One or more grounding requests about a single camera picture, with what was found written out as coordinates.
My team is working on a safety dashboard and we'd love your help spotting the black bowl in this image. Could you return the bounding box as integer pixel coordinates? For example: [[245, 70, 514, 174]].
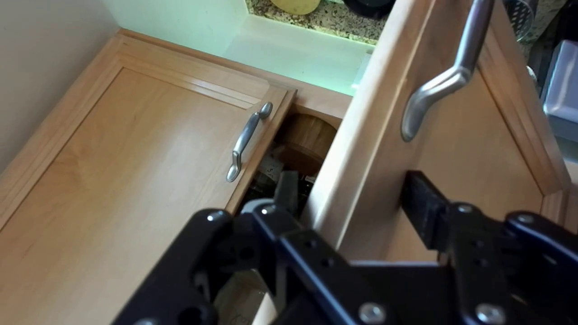
[[341, 0, 397, 19]]

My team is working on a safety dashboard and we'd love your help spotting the orange-brown wooden cabinet door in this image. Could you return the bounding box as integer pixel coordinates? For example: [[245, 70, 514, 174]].
[[0, 28, 297, 325]]

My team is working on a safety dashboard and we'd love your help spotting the perforated metal utensil holder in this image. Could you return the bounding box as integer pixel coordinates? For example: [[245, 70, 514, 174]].
[[503, 0, 538, 44]]

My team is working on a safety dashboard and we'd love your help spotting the stack of round wooden coasters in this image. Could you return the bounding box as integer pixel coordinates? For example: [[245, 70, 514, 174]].
[[268, 0, 321, 17]]

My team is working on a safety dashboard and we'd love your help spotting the curved silver door handle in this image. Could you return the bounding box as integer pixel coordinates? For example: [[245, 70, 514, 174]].
[[223, 99, 274, 183], [398, 0, 496, 144]]

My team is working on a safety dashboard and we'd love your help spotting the light wooden cabinet door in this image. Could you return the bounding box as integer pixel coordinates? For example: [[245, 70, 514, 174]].
[[250, 0, 572, 325]]

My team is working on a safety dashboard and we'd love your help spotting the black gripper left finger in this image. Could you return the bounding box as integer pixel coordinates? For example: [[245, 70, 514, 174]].
[[111, 169, 362, 325]]

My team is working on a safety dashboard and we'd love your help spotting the stainless steel gas stove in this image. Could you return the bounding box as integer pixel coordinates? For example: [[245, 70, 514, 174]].
[[539, 37, 578, 158]]

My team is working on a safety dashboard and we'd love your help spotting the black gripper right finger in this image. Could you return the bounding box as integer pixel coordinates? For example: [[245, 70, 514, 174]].
[[359, 169, 578, 325]]

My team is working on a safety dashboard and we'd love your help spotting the wooden cabinet with shelves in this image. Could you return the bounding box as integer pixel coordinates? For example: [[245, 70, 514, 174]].
[[223, 82, 353, 218]]

